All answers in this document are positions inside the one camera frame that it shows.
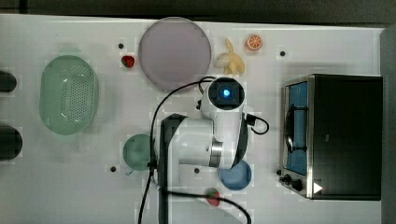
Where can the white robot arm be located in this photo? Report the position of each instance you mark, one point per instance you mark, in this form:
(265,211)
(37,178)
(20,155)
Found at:
(218,139)

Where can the black toaster oven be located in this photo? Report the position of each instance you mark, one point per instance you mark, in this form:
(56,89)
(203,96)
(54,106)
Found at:
(332,137)

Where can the peeled banana toy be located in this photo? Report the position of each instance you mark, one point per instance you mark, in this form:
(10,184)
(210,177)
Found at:
(230,62)

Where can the lilac round plate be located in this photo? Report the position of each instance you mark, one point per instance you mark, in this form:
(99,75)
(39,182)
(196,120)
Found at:
(174,52)

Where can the green mug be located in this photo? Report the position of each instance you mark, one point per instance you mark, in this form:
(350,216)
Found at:
(136,152)

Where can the blue cup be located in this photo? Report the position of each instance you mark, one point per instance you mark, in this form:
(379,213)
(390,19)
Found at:
(237,178)

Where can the dark red strawberry toy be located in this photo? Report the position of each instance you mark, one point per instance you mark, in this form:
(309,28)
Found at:
(128,61)

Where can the orange slice toy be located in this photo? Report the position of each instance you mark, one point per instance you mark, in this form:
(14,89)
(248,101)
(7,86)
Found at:
(254,42)

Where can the green perforated colander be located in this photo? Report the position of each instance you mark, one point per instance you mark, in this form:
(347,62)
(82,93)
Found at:
(69,93)

